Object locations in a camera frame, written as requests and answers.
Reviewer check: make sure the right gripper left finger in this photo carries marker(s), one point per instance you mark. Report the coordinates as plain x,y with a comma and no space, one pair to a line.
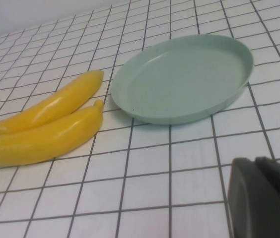
254,210

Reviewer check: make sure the yellow banana with green tip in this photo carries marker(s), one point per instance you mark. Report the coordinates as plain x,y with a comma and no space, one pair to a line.
43,143

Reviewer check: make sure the slim yellow banana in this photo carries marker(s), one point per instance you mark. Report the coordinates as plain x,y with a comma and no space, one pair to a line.
48,109

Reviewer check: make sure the pale green round plate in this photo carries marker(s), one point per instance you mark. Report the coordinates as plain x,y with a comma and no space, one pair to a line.
179,81

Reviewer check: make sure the white grid tablecloth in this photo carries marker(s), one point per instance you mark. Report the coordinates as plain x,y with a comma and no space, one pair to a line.
155,173

